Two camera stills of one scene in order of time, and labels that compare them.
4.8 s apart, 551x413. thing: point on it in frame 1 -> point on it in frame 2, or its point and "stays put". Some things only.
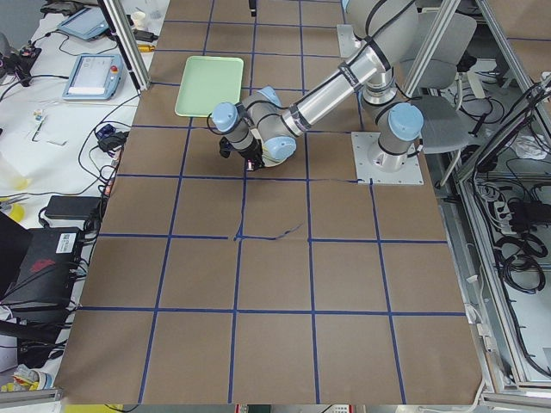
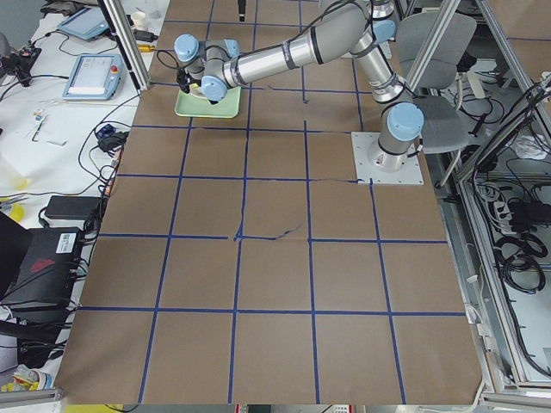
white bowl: x=274 y=156 -> x=197 y=91
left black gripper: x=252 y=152 -> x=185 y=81
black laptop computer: x=39 y=268 stays put
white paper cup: x=138 y=18 stays put
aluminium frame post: x=129 y=42 stays put
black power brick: x=73 y=206 stays put
